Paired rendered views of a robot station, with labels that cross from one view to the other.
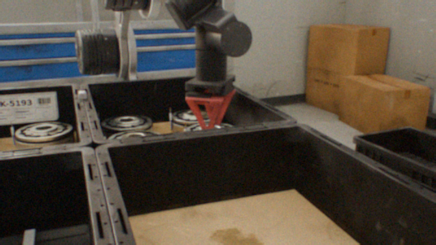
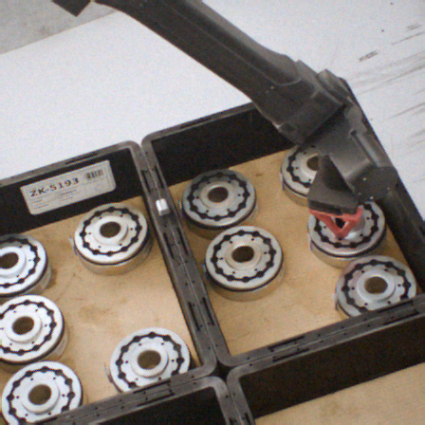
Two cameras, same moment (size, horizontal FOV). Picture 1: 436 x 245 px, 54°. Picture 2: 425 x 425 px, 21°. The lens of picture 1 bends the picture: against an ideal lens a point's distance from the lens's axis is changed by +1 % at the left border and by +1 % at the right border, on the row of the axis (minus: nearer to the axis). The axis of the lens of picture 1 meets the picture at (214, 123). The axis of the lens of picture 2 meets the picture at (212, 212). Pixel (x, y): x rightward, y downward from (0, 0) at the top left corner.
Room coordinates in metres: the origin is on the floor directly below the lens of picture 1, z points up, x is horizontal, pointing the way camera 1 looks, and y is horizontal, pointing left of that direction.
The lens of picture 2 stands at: (-0.20, -0.02, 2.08)
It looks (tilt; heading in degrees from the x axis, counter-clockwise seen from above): 50 degrees down; 12
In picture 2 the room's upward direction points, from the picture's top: 12 degrees counter-clockwise
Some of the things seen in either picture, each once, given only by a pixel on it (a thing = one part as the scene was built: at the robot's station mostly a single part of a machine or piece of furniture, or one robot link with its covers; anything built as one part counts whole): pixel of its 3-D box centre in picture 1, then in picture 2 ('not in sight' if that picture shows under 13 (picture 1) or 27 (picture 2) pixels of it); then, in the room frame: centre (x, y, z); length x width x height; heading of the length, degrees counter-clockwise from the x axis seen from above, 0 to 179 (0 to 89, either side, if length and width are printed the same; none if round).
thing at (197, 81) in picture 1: (211, 69); (341, 163); (0.77, 0.01, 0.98); 0.10 x 0.07 x 0.07; 161
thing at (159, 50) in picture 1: (161, 72); not in sight; (2.79, 0.35, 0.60); 0.72 x 0.03 x 0.56; 115
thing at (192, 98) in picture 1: (209, 107); (341, 206); (0.76, 0.01, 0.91); 0.07 x 0.07 x 0.09; 71
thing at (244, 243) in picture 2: (135, 137); (243, 254); (0.72, 0.14, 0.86); 0.05 x 0.05 x 0.01
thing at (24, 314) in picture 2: not in sight; (23, 326); (0.62, 0.42, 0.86); 0.05 x 0.05 x 0.01
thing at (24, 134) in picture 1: (44, 131); (111, 232); (0.77, 0.32, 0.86); 0.10 x 0.10 x 0.01
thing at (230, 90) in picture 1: (213, 104); not in sight; (0.78, 0.00, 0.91); 0.07 x 0.07 x 0.09; 71
